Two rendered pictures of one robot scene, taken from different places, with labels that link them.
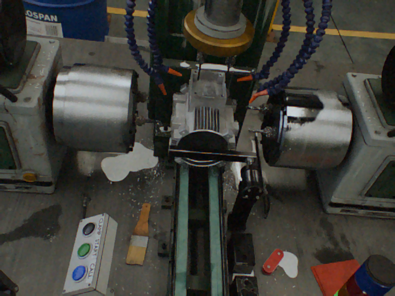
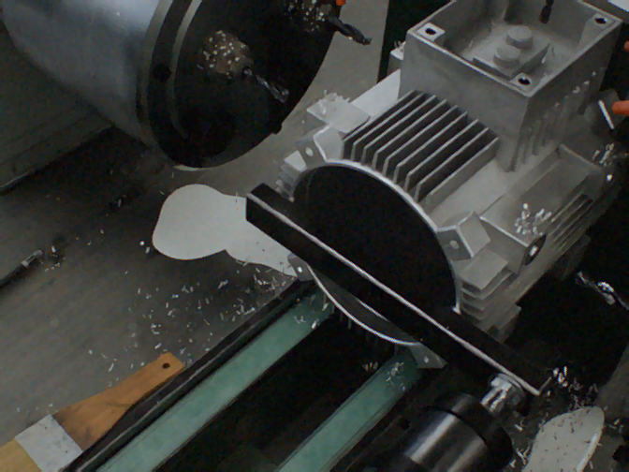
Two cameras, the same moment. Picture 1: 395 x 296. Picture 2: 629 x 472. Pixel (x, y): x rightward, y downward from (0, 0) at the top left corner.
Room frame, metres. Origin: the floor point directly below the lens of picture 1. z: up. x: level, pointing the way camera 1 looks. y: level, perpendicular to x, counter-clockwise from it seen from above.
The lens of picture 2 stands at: (0.44, -0.31, 1.53)
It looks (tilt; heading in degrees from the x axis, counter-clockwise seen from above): 47 degrees down; 46
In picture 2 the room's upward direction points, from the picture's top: 5 degrees clockwise
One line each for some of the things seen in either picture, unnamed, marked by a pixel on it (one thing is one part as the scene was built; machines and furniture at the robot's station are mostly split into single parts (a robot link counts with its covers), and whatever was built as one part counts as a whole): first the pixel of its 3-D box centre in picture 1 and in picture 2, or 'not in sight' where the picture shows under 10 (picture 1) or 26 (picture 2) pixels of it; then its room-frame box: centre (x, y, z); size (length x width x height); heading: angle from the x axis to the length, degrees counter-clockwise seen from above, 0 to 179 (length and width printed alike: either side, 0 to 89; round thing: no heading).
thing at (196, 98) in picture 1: (206, 93); (504, 68); (0.93, 0.02, 1.11); 0.12 x 0.11 x 0.07; 9
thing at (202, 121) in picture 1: (202, 125); (449, 189); (0.89, 0.01, 1.02); 0.20 x 0.19 x 0.19; 9
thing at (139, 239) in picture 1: (140, 232); (80, 425); (0.61, 0.13, 0.80); 0.21 x 0.05 x 0.01; 4
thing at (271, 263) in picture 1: (273, 261); not in sight; (0.60, -0.27, 0.81); 0.09 x 0.03 x 0.02; 149
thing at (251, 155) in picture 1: (212, 154); (384, 292); (0.78, -0.03, 1.01); 0.26 x 0.04 x 0.03; 99
